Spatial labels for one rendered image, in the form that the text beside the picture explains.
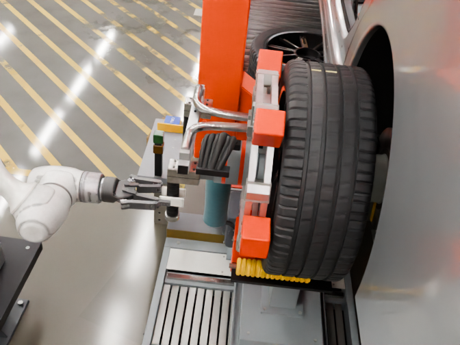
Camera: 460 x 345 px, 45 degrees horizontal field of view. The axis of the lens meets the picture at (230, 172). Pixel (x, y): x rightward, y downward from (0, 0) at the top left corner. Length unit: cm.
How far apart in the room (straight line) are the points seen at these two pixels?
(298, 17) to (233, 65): 235
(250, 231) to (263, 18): 295
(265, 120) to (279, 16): 298
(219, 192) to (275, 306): 50
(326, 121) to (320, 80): 14
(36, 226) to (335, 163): 76
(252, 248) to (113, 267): 118
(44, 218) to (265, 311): 97
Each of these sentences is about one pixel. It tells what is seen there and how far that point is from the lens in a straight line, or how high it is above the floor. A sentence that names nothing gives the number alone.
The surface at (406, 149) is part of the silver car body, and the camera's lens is 123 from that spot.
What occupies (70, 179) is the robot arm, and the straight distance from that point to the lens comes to 161.
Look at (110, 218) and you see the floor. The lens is 276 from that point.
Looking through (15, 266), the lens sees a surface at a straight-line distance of 220.
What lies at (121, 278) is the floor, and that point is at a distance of 250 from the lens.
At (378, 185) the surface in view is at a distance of 171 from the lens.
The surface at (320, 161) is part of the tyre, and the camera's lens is 142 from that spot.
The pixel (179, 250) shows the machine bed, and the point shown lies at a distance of 249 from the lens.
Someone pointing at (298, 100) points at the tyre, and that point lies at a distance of 146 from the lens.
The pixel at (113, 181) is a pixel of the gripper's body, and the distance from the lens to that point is 161.
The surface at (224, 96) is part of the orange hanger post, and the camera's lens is 209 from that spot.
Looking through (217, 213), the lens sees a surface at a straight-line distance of 197.
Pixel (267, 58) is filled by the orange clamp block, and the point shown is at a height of 111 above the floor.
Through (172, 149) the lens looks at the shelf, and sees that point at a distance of 243.
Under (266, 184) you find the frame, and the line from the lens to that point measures 145.
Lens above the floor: 189
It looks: 38 degrees down
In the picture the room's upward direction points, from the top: 6 degrees clockwise
